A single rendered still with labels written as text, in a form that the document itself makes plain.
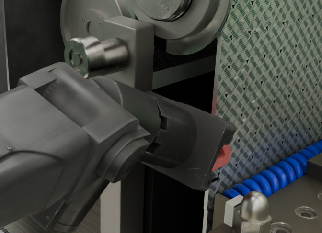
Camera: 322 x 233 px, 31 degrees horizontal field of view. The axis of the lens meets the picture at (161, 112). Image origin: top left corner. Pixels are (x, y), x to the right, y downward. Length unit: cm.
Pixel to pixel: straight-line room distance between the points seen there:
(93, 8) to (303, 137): 30
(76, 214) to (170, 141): 10
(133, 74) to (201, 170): 13
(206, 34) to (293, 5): 12
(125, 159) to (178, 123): 13
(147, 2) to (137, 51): 5
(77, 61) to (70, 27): 16
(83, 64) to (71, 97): 17
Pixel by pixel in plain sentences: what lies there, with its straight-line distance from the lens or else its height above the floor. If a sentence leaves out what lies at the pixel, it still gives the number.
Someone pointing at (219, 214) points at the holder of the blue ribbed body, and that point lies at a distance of 61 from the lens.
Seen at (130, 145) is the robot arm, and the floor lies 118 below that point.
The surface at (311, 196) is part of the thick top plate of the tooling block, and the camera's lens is 64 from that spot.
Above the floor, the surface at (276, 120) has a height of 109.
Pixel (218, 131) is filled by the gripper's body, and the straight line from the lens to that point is 50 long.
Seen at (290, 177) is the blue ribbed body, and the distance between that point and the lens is 67.
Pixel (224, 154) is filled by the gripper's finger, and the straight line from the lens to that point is 59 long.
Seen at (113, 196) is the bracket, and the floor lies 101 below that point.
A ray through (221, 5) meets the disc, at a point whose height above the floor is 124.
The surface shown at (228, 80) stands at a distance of 57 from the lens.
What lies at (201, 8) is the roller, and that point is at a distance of 53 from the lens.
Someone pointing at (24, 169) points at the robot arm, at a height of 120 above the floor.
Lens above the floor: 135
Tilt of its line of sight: 23 degrees down
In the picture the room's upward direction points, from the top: 2 degrees clockwise
